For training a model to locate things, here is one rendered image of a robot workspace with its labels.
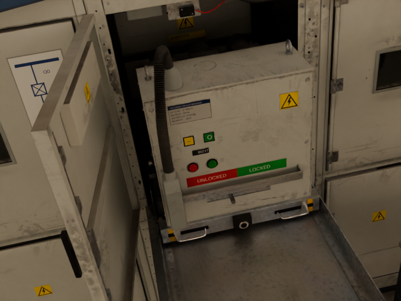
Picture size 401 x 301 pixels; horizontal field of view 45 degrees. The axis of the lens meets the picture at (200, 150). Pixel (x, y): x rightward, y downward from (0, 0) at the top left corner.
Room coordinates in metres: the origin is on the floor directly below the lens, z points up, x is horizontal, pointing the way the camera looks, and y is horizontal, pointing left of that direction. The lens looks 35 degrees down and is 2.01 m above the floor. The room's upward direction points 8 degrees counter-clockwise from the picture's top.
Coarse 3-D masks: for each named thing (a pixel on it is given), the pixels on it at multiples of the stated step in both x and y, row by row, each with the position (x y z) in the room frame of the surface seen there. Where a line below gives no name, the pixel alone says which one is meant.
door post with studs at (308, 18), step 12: (300, 0) 1.44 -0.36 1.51; (312, 0) 1.44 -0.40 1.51; (300, 12) 1.44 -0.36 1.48; (312, 12) 1.44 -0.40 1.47; (300, 24) 1.44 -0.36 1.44; (312, 24) 1.44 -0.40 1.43; (300, 36) 1.44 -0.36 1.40; (312, 36) 1.44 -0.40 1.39; (300, 48) 1.44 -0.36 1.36; (312, 48) 1.44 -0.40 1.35; (312, 60) 1.44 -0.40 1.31; (312, 156) 1.45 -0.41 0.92; (312, 168) 1.45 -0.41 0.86; (312, 180) 1.45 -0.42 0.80
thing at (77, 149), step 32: (96, 32) 1.35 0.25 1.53; (64, 64) 1.03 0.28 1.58; (96, 64) 1.25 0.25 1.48; (64, 96) 0.90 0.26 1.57; (96, 96) 1.27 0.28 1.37; (32, 128) 0.76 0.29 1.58; (64, 128) 0.92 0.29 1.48; (96, 128) 1.18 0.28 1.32; (64, 160) 0.80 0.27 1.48; (96, 160) 1.09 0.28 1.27; (128, 160) 1.36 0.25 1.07; (64, 192) 0.75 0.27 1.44; (96, 192) 0.99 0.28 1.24; (64, 224) 0.75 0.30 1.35; (96, 224) 0.88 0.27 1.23; (128, 224) 1.25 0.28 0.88; (96, 256) 0.79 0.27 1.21; (128, 256) 1.14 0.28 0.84; (96, 288) 0.75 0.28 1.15; (128, 288) 1.00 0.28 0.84
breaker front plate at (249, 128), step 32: (192, 96) 1.18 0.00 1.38; (224, 96) 1.19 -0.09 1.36; (256, 96) 1.20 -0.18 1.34; (192, 128) 1.18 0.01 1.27; (224, 128) 1.19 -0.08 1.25; (256, 128) 1.20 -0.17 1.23; (288, 128) 1.21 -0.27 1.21; (160, 160) 1.17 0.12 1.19; (192, 160) 1.18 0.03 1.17; (224, 160) 1.19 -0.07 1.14; (256, 160) 1.20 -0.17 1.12; (288, 160) 1.21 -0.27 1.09; (192, 192) 1.17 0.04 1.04; (256, 192) 1.19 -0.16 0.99; (288, 192) 1.21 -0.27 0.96
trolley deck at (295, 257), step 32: (256, 224) 1.20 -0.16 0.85; (288, 224) 1.18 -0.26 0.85; (160, 256) 1.11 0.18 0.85; (192, 256) 1.09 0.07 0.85; (224, 256) 1.08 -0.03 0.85; (256, 256) 1.06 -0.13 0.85; (288, 256) 1.04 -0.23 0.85; (320, 256) 1.02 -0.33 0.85; (160, 288) 0.98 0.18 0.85; (192, 288) 0.96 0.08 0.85; (224, 288) 0.95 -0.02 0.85; (256, 288) 0.93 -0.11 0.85; (288, 288) 0.92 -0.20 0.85; (320, 288) 0.90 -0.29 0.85; (352, 288) 0.89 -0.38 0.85
